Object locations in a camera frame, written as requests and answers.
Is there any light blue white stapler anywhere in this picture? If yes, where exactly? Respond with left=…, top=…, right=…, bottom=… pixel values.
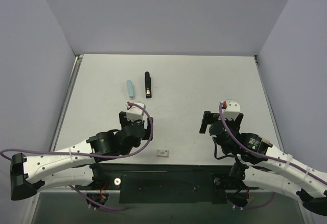
left=126, top=80, right=135, bottom=99

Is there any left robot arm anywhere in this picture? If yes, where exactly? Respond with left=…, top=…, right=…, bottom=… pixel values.
left=10, top=112, right=153, bottom=201

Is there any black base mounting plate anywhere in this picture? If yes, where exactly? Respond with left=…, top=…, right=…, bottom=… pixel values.
left=77, top=163, right=248, bottom=204

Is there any staple box with red label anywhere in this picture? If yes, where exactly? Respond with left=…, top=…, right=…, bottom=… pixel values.
left=156, top=150, right=169, bottom=157

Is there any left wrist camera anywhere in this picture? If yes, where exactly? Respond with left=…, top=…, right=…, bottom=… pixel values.
left=126, top=102, right=146, bottom=122

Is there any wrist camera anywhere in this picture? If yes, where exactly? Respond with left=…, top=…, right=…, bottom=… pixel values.
left=126, top=102, right=146, bottom=122
left=222, top=99, right=241, bottom=121

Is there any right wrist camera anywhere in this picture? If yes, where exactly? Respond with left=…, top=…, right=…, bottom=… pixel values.
left=222, top=99, right=241, bottom=121

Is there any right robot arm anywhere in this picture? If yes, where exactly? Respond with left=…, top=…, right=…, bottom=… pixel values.
left=199, top=111, right=326, bottom=216

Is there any black stapler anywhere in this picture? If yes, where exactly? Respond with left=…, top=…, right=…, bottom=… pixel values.
left=145, top=71, right=152, bottom=98

